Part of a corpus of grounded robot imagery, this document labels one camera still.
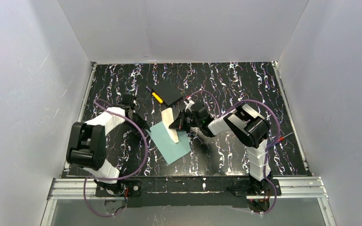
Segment white letter paper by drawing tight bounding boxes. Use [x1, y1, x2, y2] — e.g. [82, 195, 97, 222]
[161, 108, 179, 143]

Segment light green envelope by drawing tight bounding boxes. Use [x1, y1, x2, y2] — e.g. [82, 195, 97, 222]
[148, 122, 191, 165]

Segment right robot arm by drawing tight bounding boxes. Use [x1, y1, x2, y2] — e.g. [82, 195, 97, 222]
[167, 101, 272, 191]

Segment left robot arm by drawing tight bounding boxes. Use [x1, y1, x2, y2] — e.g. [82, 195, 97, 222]
[66, 94, 150, 185]

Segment black box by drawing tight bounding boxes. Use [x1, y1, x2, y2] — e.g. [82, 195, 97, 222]
[153, 81, 183, 107]

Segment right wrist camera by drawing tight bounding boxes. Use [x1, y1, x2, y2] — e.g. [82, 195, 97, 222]
[183, 96, 195, 111]

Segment yellow handled utility knife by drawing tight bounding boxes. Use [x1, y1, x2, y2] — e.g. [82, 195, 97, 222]
[146, 86, 164, 104]

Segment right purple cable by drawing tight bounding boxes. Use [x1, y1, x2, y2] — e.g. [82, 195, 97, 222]
[189, 90, 281, 216]

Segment purple cable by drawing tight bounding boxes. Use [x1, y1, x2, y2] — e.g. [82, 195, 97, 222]
[189, 90, 281, 216]
[83, 99, 149, 218]

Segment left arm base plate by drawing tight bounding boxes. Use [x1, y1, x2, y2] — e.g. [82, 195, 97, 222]
[94, 180, 142, 197]

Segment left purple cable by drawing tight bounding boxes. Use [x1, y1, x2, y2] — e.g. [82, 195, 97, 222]
[83, 99, 149, 218]

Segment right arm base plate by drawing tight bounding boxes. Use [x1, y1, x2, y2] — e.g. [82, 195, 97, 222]
[228, 178, 282, 196]

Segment aluminium frame rail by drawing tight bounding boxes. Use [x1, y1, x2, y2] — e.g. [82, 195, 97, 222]
[41, 176, 336, 226]

